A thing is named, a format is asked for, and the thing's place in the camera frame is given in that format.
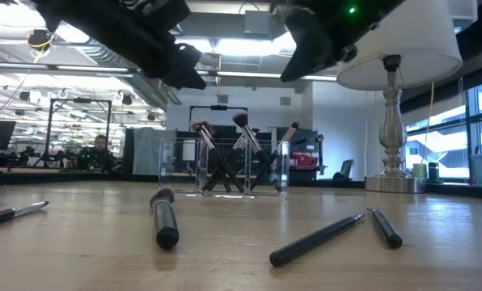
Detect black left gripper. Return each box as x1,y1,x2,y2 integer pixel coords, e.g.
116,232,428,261
34,0,208,90

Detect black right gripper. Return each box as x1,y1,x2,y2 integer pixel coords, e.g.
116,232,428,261
271,0,406,82

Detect fluffy black powder brush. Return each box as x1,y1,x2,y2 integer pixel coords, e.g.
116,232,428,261
149,187,180,251
231,112,285,193

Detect ceiling light strip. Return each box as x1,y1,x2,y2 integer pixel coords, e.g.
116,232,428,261
54,64,131,74
196,70,339,82

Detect white shade silver table lamp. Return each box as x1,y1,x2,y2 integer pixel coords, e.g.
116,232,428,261
336,0,464,194

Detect grey partition panel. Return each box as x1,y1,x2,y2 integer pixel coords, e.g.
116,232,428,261
132,127,177,175

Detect clear acrylic brush organizer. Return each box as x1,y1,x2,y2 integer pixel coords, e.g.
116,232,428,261
159,137,290,199

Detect red box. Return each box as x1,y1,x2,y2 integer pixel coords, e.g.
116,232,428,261
290,152,319,169

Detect dark open laptop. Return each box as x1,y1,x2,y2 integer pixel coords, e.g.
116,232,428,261
332,158,355,181

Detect person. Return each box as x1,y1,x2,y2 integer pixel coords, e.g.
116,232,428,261
77,134,116,173

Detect dark cup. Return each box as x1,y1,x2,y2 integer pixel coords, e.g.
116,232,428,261
426,162,442,183

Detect black aluminium table frame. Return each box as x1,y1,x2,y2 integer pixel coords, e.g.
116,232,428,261
0,169,482,200

